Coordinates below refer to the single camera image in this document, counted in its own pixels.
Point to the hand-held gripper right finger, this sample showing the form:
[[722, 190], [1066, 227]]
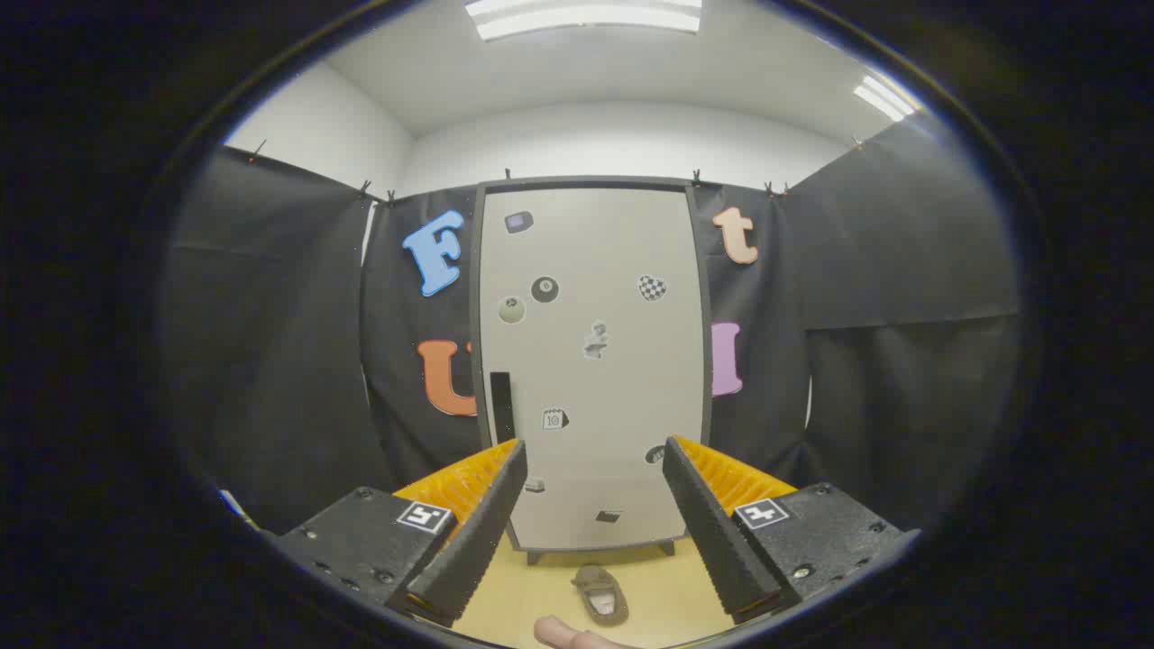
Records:
[[712, 541]]

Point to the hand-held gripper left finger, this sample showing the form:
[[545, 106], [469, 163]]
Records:
[[478, 550]]

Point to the brown fuzzy shoe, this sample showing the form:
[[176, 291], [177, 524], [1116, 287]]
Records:
[[613, 613]]

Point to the grey shoe cabinet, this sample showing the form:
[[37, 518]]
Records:
[[586, 182]]

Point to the small ceiling light panel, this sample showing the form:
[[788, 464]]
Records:
[[883, 97]]

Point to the long ceiling light panel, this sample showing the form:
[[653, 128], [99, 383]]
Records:
[[586, 18]]

